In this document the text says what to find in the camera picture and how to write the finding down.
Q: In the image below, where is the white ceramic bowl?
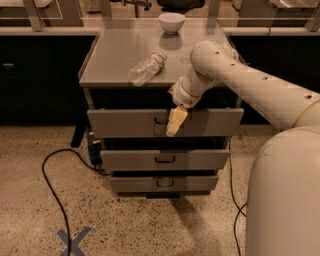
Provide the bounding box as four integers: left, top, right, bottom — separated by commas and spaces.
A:
158, 13, 185, 34

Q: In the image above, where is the clear plastic water bottle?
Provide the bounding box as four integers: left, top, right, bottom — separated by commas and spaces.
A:
128, 52, 167, 87

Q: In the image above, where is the blue tape cross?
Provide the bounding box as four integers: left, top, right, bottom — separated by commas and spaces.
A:
57, 227, 92, 256

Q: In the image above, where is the black cable left floor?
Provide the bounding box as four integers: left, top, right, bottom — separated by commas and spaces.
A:
41, 148, 111, 256

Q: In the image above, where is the grey bottom drawer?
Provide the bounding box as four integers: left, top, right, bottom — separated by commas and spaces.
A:
110, 176, 219, 194

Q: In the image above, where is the blue power box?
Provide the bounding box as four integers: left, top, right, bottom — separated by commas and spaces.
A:
86, 130, 102, 165

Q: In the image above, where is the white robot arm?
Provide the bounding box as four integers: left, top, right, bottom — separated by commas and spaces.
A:
166, 41, 320, 256

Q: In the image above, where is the dark counter with white top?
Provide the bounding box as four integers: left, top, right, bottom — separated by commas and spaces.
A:
0, 30, 320, 130

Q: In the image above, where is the grey middle drawer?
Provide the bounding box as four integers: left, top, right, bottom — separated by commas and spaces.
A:
101, 149, 229, 171

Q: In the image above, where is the grey drawer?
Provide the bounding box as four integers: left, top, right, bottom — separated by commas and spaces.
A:
87, 108, 244, 138
101, 149, 229, 171
110, 176, 219, 194

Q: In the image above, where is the grey top drawer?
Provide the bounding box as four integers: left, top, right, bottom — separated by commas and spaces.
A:
87, 108, 244, 138

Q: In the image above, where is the grey metal drawer cabinet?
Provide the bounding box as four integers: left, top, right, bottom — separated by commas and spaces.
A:
80, 18, 242, 197

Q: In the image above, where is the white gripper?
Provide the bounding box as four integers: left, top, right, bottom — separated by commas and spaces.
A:
166, 75, 203, 137

